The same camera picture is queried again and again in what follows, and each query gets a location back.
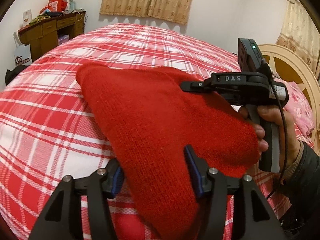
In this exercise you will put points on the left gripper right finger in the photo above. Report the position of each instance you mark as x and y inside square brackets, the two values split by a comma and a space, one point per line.
[201, 181]

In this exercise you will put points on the cream wooden headboard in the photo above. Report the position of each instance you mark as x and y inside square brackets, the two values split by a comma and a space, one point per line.
[291, 67]

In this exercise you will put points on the person's right hand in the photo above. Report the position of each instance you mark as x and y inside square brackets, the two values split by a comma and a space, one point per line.
[289, 148]

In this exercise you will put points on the beige side curtain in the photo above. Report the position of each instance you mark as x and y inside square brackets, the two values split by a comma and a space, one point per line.
[300, 35]

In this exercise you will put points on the pink floral blanket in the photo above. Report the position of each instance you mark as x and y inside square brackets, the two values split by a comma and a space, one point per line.
[299, 107]

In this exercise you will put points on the red white plaid bedsheet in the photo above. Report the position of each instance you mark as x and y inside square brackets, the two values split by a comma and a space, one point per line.
[48, 131]

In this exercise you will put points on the red box on desk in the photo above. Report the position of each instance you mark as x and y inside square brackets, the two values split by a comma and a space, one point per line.
[57, 5]

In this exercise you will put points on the white shopping bag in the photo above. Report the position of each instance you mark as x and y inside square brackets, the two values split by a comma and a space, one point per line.
[22, 53]

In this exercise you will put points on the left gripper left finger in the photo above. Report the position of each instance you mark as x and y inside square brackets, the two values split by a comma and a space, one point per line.
[114, 179]

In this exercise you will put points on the red knit sweater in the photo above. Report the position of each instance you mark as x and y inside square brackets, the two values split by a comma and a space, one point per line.
[148, 121]

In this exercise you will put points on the black jacket right forearm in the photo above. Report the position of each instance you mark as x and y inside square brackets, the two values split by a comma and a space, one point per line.
[301, 185]

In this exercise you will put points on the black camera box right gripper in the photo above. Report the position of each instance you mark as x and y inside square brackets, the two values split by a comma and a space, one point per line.
[249, 55]

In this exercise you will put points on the brown wooden desk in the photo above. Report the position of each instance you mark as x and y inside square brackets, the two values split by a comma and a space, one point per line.
[43, 36]

